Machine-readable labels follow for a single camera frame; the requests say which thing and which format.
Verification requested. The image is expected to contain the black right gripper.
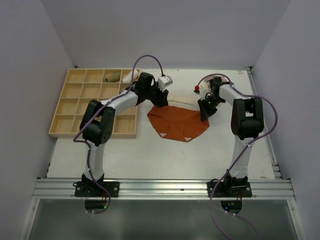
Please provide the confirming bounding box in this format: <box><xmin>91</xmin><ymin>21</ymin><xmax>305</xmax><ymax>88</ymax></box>
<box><xmin>197</xmin><ymin>95</ymin><xmax>224</xmax><ymax>121</ymax></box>

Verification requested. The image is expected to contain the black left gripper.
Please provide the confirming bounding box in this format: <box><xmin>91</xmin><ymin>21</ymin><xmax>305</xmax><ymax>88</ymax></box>
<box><xmin>144</xmin><ymin>82</ymin><xmax>168</xmax><ymax>108</ymax></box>

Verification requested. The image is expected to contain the orange and cream underwear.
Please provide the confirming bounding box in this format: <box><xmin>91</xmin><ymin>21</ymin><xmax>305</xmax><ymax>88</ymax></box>
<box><xmin>147</xmin><ymin>94</ymin><xmax>210</xmax><ymax>143</ymax></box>

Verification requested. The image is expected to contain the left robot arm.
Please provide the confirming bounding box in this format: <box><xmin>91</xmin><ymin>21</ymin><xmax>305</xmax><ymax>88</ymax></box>
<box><xmin>73</xmin><ymin>72</ymin><xmax>173</xmax><ymax>197</ymax></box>

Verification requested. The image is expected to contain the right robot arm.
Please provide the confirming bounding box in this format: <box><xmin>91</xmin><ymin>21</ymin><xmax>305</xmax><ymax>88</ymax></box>
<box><xmin>194</xmin><ymin>75</ymin><xmax>264</xmax><ymax>197</ymax></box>

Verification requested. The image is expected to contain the pink underwear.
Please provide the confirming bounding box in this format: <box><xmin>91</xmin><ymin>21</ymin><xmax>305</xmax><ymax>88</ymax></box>
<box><xmin>206</xmin><ymin>76</ymin><xmax>230</xmax><ymax>97</ymax></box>

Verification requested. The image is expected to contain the white rolled underwear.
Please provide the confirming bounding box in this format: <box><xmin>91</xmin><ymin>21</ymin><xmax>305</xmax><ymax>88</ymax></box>
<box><xmin>122</xmin><ymin>70</ymin><xmax>139</xmax><ymax>83</ymax></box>

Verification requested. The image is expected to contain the olive rolled underwear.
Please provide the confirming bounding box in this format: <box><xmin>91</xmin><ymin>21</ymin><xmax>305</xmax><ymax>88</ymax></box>
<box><xmin>105</xmin><ymin>72</ymin><xmax>121</xmax><ymax>83</ymax></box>

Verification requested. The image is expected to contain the wooden compartment tray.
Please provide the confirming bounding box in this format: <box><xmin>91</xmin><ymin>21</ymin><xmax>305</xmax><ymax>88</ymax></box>
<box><xmin>48</xmin><ymin>68</ymin><xmax>131</xmax><ymax>138</ymax></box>

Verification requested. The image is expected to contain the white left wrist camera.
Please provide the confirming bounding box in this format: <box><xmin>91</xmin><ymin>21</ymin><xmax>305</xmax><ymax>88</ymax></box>
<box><xmin>157</xmin><ymin>75</ymin><xmax>173</xmax><ymax>92</ymax></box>

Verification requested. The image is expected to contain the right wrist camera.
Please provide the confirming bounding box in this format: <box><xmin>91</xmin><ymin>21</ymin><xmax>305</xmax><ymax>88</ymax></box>
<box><xmin>194</xmin><ymin>85</ymin><xmax>208</xmax><ymax>98</ymax></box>

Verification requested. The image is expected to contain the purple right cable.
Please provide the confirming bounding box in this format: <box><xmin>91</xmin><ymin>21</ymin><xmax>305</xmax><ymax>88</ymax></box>
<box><xmin>196</xmin><ymin>73</ymin><xmax>280</xmax><ymax>240</ymax></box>

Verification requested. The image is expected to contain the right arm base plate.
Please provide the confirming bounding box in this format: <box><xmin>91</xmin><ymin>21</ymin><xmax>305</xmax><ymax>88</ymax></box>
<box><xmin>212</xmin><ymin>182</ymin><xmax>253</xmax><ymax>198</ymax></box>

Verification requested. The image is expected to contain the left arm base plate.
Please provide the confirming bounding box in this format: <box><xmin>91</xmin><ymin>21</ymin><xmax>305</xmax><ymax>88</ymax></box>
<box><xmin>72</xmin><ymin>181</ymin><xmax>120</xmax><ymax>198</ymax></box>

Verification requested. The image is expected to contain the aluminium mounting rail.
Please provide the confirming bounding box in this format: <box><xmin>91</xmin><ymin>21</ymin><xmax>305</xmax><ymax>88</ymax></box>
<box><xmin>32</xmin><ymin>178</ymin><xmax>296</xmax><ymax>200</ymax></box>

